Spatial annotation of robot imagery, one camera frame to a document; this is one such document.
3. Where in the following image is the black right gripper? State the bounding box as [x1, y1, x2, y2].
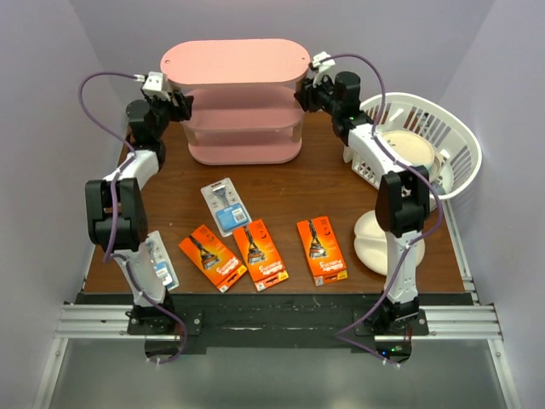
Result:
[296, 71, 341, 117]

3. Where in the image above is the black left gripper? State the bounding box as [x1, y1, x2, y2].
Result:
[145, 89, 193, 140]

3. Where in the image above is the pink three-tier wooden shelf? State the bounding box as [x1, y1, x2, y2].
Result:
[160, 38, 310, 165]

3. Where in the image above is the blue razor blister pack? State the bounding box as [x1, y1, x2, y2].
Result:
[200, 178, 252, 237]
[146, 230, 180, 291]

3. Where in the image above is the orange razor box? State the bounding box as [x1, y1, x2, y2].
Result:
[232, 219, 289, 291]
[178, 225, 248, 293]
[296, 216, 348, 286]

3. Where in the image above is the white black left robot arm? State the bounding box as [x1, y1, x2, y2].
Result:
[84, 90, 194, 334]

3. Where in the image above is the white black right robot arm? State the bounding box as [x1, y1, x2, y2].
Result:
[295, 72, 430, 335]

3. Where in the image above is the cream and blue floral plate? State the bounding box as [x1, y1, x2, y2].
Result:
[381, 130, 435, 176]

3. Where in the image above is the cream divided plate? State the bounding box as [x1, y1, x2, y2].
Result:
[353, 210, 426, 277]

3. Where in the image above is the white plastic laundry basket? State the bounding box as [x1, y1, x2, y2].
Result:
[342, 92, 482, 201]

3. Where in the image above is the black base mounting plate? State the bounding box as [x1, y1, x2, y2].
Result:
[127, 292, 474, 363]

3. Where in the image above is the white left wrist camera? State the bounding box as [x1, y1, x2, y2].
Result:
[133, 72, 169, 101]

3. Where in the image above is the aluminium frame rail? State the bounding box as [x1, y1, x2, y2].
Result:
[33, 200, 523, 408]

